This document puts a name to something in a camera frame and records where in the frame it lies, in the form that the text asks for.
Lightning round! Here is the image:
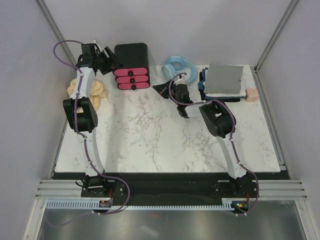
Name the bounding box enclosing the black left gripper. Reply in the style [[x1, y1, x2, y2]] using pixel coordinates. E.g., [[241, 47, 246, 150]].
[[95, 47, 123, 76]]

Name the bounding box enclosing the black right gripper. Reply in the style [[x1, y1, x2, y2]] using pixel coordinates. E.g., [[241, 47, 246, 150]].
[[152, 80, 180, 106]]

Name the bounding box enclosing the black pink drawer organizer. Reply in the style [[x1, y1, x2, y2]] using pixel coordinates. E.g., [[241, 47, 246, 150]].
[[113, 42, 151, 91]]

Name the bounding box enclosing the yellow t shirt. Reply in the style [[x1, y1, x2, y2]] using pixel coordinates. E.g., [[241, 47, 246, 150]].
[[67, 78, 108, 111]]

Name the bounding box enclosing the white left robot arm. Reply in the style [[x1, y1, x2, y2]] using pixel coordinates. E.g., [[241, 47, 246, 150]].
[[62, 42, 121, 197]]

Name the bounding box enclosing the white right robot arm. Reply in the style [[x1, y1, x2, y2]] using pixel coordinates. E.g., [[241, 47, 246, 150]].
[[152, 81, 248, 197]]

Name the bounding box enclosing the small pink cube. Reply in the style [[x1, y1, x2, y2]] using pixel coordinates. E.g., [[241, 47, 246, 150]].
[[245, 88, 259, 102]]

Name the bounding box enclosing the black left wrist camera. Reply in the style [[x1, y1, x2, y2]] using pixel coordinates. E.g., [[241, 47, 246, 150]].
[[81, 43, 97, 55]]

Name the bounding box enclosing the aluminium frame post left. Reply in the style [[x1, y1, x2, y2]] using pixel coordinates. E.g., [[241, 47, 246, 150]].
[[34, 0, 76, 73]]

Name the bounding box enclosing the aluminium frame post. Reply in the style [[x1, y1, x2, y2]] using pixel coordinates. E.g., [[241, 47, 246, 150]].
[[253, 0, 301, 73], [34, 0, 76, 73]]

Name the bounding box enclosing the aluminium frame post right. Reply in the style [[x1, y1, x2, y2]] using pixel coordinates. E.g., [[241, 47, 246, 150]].
[[253, 0, 301, 73]]

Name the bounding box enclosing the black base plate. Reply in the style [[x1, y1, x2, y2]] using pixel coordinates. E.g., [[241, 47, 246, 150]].
[[53, 170, 289, 207]]

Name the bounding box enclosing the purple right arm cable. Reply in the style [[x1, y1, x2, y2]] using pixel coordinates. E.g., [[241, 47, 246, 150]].
[[168, 72, 261, 217]]

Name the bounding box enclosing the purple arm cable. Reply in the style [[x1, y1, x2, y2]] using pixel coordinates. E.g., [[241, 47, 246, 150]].
[[53, 39, 132, 230], [168, 72, 261, 217]]

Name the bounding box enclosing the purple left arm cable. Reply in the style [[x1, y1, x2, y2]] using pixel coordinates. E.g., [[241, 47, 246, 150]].
[[53, 39, 132, 230]]

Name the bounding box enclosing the white slotted cable duct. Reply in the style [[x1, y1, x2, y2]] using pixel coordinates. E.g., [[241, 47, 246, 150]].
[[45, 199, 248, 211]]

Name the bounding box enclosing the aluminium frame rail front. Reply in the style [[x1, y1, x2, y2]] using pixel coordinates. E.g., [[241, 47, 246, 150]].
[[36, 180, 307, 200]]

